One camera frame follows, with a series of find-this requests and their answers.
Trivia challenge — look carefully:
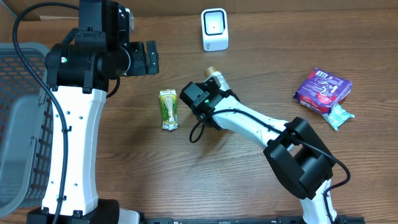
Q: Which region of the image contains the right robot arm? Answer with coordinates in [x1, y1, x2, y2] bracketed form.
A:
[180, 77, 351, 223]

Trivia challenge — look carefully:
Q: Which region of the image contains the white barcode scanner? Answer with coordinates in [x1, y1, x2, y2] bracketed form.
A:
[201, 8, 229, 52]

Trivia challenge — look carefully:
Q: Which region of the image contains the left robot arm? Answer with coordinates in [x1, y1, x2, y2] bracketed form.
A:
[27, 0, 159, 224]

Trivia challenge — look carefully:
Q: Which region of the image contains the teal snack packet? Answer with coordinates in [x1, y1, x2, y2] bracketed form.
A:
[322, 104, 355, 131]

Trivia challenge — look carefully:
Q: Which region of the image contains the green drink carton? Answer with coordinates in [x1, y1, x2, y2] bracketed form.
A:
[159, 89, 178, 131]

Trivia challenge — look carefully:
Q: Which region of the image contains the white tube gold cap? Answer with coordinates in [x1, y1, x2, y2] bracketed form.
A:
[204, 66, 230, 91]

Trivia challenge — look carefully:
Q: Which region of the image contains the grey plastic mesh basket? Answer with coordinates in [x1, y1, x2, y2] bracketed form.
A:
[1, 43, 53, 217]

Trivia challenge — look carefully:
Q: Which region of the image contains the red purple snack pack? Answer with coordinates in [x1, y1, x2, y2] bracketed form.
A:
[293, 68, 353, 115]

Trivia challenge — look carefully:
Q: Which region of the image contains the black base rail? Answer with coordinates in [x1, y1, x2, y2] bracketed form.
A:
[142, 216, 305, 224]

